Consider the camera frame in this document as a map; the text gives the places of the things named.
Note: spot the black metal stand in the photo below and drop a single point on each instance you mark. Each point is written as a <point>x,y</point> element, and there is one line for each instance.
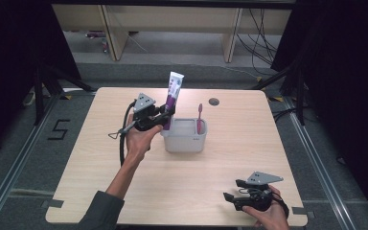
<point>39,96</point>
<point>300,96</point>

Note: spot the white plastic holder box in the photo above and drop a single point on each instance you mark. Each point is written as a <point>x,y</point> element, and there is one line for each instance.
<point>183,137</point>

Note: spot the metal floor rail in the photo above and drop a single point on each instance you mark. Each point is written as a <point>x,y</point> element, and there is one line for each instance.
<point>16,172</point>
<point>319,172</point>

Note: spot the black curtain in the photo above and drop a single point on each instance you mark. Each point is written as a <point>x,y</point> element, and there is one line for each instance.
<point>16,57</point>
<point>345,80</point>

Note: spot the person's left hand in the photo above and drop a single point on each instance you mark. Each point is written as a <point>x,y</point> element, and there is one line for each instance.
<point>139,142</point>

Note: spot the person's right hand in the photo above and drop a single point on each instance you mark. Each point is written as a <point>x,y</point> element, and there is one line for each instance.
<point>271,214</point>

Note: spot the grey tape strip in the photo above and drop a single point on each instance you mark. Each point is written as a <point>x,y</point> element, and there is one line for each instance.
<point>52,203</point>
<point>303,211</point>

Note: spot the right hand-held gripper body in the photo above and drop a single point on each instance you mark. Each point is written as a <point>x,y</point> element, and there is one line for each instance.
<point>260,191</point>

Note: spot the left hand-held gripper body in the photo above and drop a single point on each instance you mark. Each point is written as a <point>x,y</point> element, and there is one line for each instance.
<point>144,115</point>

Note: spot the yellow black tape piece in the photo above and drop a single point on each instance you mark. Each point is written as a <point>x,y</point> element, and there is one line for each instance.
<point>67,97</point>
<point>276,99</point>

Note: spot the pink grey toothbrush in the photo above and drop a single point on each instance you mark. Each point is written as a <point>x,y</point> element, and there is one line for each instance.
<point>199,119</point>

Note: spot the white purple toothpaste tube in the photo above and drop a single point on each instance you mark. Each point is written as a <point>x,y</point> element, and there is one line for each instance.
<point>172,96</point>

